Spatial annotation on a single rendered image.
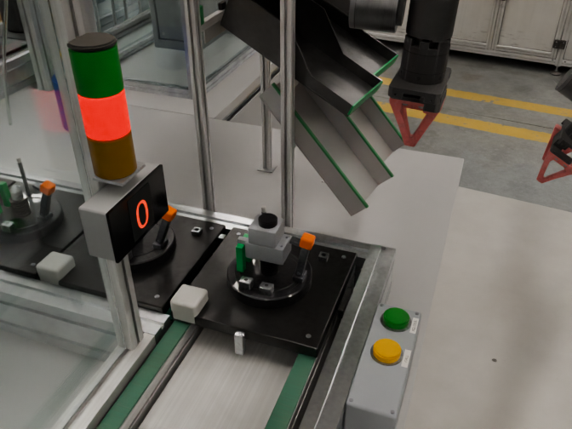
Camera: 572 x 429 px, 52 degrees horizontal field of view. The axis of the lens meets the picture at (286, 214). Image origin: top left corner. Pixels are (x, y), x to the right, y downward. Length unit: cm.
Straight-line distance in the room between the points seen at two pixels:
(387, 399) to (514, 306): 42
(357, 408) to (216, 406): 20
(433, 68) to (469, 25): 418
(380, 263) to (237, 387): 34
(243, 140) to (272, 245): 78
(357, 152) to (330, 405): 55
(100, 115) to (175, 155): 94
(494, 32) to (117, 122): 437
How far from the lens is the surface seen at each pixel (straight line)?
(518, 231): 137
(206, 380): 91
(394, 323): 92
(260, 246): 91
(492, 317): 114
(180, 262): 103
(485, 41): 495
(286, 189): 111
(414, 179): 150
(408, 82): 77
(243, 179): 147
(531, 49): 491
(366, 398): 83
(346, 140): 119
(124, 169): 70
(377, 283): 100
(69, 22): 67
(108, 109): 67
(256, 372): 91
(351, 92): 107
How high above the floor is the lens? 161
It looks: 34 degrees down
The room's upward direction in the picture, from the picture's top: straight up
